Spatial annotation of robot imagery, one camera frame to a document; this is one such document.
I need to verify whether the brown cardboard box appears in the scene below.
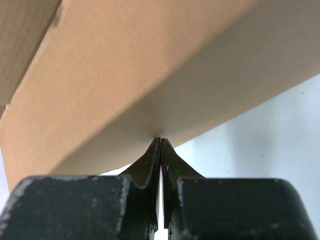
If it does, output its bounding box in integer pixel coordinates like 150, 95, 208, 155
0, 0, 320, 191

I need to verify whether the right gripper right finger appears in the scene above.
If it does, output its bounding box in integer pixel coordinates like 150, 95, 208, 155
161, 138, 317, 240

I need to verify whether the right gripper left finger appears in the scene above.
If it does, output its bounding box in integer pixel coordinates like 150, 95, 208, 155
0, 138, 161, 240

